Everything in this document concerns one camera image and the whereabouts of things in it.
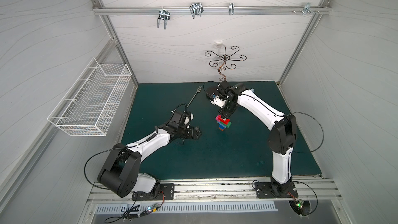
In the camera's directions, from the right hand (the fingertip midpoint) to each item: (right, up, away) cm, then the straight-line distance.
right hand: (225, 112), depth 87 cm
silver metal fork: (-17, +14, +28) cm, 35 cm away
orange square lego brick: (-1, -12, +8) cm, 14 cm away
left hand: (-17, -12, -1) cm, 20 cm away
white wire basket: (-64, +5, -18) cm, 67 cm away
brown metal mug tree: (0, +32, +6) cm, 33 cm away
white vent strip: (-35, -41, -20) cm, 57 cm away
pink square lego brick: (-5, -4, +3) cm, 6 cm away
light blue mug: (+23, +14, +21) cm, 34 cm away
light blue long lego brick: (-1, -10, +6) cm, 11 cm away
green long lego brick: (+1, -8, +1) cm, 8 cm away
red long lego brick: (+1, -5, 0) cm, 5 cm away
